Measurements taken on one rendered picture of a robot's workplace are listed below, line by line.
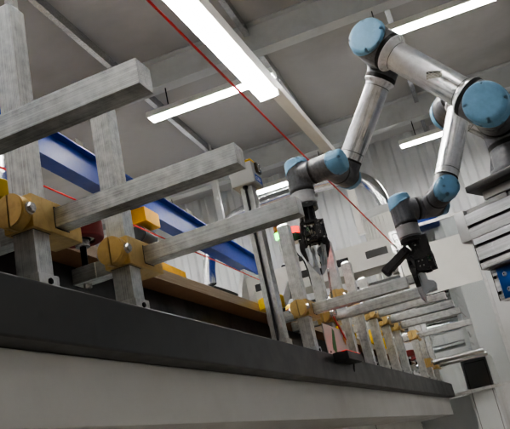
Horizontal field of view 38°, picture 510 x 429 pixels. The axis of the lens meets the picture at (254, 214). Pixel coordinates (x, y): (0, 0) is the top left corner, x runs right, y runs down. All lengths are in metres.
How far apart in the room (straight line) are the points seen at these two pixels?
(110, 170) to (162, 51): 7.21
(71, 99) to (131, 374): 0.54
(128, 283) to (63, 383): 0.26
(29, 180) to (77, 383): 0.29
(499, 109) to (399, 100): 8.89
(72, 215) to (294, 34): 7.15
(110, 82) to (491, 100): 1.41
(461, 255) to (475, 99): 2.97
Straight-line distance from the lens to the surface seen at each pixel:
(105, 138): 1.35
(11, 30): 1.21
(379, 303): 2.42
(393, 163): 11.97
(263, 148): 11.19
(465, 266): 4.93
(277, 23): 8.27
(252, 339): 1.62
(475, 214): 2.16
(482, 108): 2.04
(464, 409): 5.01
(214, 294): 1.97
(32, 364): 1.01
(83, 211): 1.07
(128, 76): 0.77
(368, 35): 2.23
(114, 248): 1.24
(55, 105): 0.81
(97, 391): 1.12
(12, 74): 1.17
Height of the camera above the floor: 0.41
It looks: 19 degrees up
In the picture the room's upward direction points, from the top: 12 degrees counter-clockwise
